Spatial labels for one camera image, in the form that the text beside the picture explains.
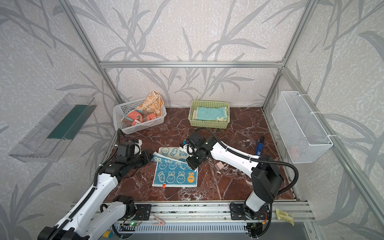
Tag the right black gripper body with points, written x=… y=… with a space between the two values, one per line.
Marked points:
x=195 y=158

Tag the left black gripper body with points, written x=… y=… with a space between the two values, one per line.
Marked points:
x=143 y=159

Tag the yellow and teal towel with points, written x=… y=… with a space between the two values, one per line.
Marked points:
x=210 y=114

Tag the teal patterned towel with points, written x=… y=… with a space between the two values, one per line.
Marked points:
x=172 y=169

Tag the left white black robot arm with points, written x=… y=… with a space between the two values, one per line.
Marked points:
x=80 y=223

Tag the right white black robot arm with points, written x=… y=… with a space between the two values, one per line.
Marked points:
x=264 y=171

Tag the green plastic basket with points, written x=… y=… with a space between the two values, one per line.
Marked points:
x=208 y=104

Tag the red patterned towel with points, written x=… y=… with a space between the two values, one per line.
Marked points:
x=136 y=117

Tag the white plastic laundry basket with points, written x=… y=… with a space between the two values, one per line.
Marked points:
x=122 y=109

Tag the orange patterned towel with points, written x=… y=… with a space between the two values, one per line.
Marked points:
x=153 y=103

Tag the green circuit board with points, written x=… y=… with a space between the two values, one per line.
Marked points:
x=130 y=224

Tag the pink clothespin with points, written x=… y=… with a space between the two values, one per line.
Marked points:
x=158 y=221

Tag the yellow plastic scoop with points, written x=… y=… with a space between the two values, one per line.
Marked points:
x=107 y=234

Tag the yellow paper tag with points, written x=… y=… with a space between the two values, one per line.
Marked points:
x=285 y=216

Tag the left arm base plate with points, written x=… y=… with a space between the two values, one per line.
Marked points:
x=142 y=213

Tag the aluminium front rail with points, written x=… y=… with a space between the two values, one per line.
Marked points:
x=216 y=211

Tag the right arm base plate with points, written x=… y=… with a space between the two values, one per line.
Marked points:
x=241 y=212

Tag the clear acrylic wall shelf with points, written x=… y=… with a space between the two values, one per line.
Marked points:
x=49 y=139

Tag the white wire mesh basket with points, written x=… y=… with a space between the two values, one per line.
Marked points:
x=304 y=137

